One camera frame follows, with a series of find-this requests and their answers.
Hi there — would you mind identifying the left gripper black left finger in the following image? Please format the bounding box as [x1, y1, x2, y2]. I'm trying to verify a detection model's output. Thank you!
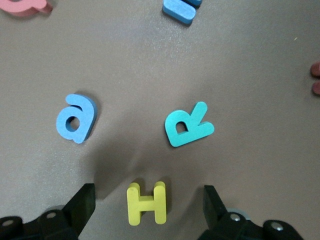
[0, 182, 97, 240]

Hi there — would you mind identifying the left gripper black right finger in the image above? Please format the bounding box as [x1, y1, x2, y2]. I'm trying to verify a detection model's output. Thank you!
[199, 184, 305, 240]

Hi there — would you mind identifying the yellow foam letter H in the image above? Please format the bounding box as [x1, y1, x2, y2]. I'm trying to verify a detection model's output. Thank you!
[126, 181, 168, 227]

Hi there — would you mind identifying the teal foam letter R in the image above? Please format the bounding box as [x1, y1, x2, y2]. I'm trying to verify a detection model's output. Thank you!
[164, 101, 215, 148]

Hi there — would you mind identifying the blue foam lowercase a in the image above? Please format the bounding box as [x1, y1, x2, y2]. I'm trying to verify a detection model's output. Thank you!
[55, 93, 98, 145]

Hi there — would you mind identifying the pink foam lowercase w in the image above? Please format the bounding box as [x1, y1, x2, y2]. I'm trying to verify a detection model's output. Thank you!
[309, 61, 320, 96]

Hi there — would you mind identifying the blue foam lowercase m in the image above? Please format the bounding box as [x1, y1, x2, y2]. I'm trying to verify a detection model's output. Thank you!
[161, 0, 203, 25]

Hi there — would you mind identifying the pink foam letter Q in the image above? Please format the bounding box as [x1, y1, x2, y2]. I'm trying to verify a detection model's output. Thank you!
[0, 0, 54, 18]

